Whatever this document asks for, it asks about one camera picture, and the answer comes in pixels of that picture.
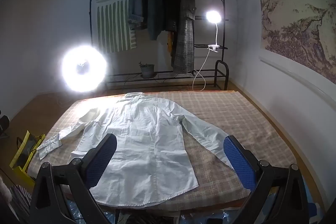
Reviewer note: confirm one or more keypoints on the potted plant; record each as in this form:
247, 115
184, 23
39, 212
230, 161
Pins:
147, 71

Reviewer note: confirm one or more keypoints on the grey plaid coat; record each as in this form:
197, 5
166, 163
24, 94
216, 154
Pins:
183, 37

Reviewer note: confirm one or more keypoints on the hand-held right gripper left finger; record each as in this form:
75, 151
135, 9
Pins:
101, 158

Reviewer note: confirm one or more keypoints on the yellow bag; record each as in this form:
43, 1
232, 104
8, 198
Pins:
25, 141

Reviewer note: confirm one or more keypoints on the dark object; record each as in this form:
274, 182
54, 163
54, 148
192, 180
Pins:
4, 124

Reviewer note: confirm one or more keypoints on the black tubular metal frame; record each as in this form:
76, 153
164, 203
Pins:
227, 77

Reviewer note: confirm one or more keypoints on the beige plaid blanket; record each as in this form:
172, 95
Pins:
236, 113

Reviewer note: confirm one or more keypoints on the green striped white cloth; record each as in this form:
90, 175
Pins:
115, 27

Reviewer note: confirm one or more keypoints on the person's left forearm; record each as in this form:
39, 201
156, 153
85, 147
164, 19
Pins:
5, 192

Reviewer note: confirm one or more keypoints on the white long-sleeved shirt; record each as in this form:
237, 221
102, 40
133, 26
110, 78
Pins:
147, 140

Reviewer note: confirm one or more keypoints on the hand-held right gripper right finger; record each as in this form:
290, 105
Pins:
240, 161

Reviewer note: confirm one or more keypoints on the landscape painting wall mural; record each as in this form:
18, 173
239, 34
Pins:
296, 16

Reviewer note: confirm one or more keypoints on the dark green sweater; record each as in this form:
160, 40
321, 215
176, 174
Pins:
155, 11

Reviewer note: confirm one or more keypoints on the white clip lamp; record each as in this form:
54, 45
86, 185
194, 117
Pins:
213, 16

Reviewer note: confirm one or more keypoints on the black metal clothes rack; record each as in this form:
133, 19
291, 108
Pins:
170, 76

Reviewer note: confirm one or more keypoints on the blue denim jacket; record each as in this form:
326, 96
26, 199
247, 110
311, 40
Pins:
136, 1

